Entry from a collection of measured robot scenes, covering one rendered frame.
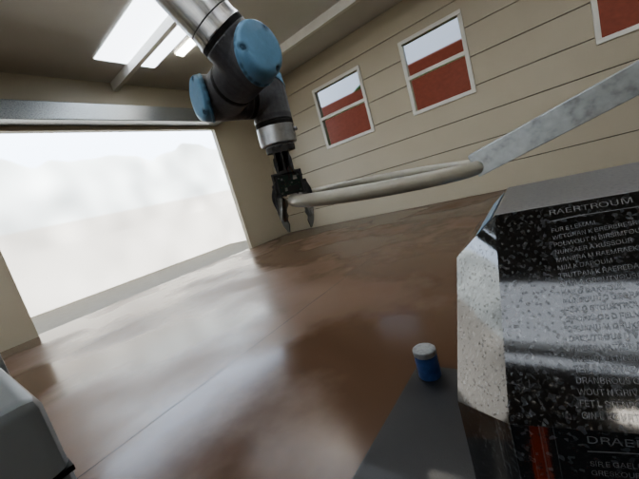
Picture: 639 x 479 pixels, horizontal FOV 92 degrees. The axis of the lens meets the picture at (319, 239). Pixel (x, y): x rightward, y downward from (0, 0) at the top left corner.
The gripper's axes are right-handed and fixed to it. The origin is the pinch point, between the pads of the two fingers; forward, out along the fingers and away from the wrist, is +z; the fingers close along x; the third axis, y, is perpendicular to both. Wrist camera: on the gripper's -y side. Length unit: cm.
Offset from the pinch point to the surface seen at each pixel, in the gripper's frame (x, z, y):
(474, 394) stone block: 21, 26, 40
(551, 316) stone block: 32, 15, 43
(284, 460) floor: -27, 89, -19
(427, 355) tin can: 39, 73, -35
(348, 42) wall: 183, -271, -660
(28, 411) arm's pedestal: -19, -1, 61
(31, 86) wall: -378, -251, -493
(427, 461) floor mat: 22, 84, 0
